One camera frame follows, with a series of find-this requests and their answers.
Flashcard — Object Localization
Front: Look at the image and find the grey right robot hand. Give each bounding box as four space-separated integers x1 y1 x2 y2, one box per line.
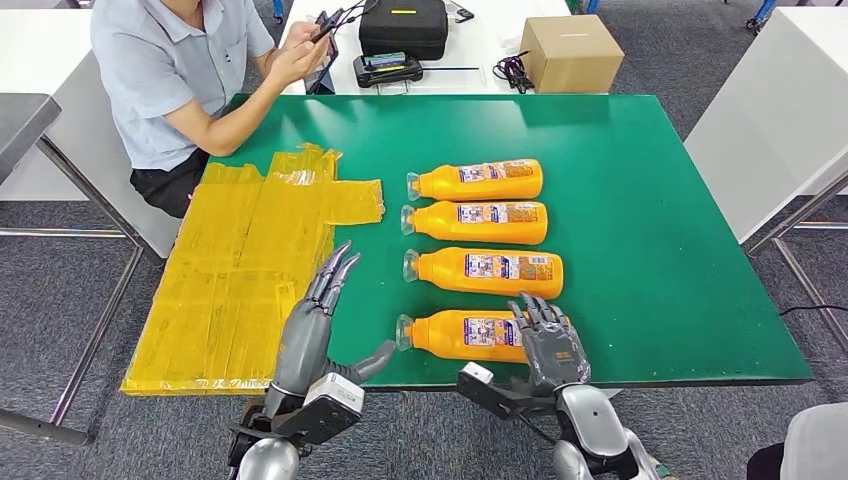
506 292 592 397

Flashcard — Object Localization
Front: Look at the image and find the person's right hand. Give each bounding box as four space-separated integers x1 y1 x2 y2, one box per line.
268 36 331 91

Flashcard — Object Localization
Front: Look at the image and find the person's left hand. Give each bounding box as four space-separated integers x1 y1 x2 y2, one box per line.
281 19 326 48

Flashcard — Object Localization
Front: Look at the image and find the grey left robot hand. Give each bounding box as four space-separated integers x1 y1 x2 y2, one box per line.
270 241 397 395

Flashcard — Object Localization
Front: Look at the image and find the black smartphone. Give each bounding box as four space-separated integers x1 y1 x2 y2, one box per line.
309 7 346 44

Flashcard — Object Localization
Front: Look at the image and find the orange detergent bottle clear cap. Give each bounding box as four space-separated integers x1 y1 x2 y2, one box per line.
400 200 550 247
402 246 565 301
405 158 545 203
395 309 572 365

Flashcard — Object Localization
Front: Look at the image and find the tablet computer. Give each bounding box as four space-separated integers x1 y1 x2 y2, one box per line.
304 36 340 96

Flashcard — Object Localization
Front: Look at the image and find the black handheld controller with screen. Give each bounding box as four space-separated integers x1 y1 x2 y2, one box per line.
351 51 425 89

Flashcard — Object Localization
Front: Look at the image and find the yellow plastic sheet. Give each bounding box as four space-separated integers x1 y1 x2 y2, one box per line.
120 142 386 397

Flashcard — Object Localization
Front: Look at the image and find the black carrying case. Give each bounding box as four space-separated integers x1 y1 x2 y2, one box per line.
358 0 450 62

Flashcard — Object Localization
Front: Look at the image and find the person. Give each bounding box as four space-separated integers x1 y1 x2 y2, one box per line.
747 402 848 480
89 0 333 220

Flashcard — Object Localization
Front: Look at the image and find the white table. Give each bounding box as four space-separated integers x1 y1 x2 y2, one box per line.
0 7 183 260
278 0 574 97
682 6 848 359

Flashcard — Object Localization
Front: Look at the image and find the brown cardboard box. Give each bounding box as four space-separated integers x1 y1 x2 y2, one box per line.
518 14 625 95

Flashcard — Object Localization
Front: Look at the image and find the grey metal table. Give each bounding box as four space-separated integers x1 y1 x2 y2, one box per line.
0 92 144 446

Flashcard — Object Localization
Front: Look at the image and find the blue cart leg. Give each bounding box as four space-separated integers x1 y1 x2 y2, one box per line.
745 0 780 34

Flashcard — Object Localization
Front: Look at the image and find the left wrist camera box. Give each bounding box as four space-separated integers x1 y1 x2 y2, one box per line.
272 372 366 446

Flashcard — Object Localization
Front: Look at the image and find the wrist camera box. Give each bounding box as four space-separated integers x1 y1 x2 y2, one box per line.
455 362 564 420
272 372 366 446

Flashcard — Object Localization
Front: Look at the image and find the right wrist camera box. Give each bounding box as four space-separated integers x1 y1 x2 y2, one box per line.
455 362 564 420

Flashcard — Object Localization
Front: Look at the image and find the black cable bundle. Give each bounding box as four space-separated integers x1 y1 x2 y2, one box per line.
491 50 537 95

